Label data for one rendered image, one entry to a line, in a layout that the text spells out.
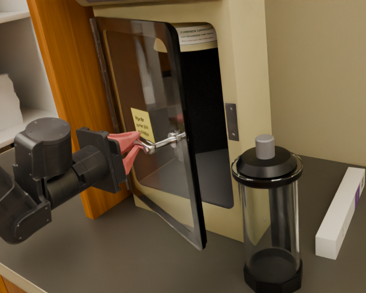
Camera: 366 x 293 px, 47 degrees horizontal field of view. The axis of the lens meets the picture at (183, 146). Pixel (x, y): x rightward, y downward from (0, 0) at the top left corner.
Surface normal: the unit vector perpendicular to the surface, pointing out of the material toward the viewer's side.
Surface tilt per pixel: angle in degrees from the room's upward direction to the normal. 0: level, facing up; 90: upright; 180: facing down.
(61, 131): 17
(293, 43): 90
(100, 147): 90
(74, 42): 90
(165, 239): 0
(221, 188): 0
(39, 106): 90
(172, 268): 0
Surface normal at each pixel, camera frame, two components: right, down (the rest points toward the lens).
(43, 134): 0.11, -0.82
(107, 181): -0.61, 0.40
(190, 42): -0.26, 0.04
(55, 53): 0.78, 0.15
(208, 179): -0.14, -0.90
